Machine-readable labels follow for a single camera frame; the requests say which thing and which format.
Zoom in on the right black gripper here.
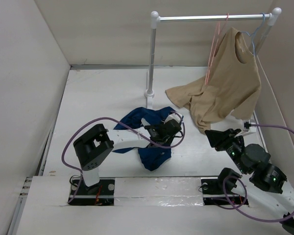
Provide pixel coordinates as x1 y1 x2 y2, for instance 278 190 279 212
204 127 247 173

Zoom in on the blue t shirt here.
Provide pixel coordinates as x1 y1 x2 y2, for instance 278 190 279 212
113 107 185 171

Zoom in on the pink wire hanger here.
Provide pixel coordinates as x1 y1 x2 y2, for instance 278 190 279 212
204 13 229 85

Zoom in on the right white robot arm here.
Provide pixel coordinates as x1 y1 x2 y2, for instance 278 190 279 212
205 123 294 235

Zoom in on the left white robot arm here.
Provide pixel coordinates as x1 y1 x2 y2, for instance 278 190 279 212
73 119 185 194

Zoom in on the beige t shirt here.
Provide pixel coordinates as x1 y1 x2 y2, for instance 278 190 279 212
166 27 261 133

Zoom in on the white metal clothes rack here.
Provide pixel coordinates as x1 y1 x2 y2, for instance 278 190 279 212
145 7 282 109

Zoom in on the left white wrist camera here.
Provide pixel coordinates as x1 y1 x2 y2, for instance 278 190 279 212
164 113 184 124

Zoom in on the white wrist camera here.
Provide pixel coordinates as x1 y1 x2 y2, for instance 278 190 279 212
235 119 257 137
164 113 184 124

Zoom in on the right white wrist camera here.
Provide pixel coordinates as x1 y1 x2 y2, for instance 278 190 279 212
235 119 257 137

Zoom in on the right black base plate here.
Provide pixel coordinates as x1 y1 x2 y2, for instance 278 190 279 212
198 177 248 208

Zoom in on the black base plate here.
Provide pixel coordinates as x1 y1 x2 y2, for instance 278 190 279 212
198 177 248 208
68 176 115 206

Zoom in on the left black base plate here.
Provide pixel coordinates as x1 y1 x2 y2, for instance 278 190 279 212
68 176 115 206

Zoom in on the blue wire hanger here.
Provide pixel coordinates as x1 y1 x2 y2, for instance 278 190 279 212
240 12 267 57

